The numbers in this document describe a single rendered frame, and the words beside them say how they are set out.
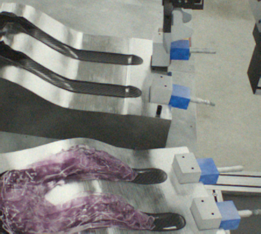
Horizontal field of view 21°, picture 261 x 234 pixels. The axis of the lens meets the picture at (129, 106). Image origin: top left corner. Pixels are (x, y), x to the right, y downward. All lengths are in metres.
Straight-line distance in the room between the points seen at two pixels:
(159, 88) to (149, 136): 0.10
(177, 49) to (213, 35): 1.85
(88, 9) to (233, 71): 1.40
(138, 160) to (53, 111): 0.19
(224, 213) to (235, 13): 2.35
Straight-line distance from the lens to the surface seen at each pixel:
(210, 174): 1.28
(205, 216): 1.19
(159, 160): 1.31
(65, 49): 1.49
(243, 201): 2.21
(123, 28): 1.73
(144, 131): 1.36
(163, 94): 1.36
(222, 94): 2.93
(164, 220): 1.21
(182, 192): 1.26
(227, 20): 3.42
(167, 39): 1.40
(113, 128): 1.36
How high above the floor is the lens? 1.74
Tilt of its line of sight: 39 degrees down
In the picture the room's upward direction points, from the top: 10 degrees clockwise
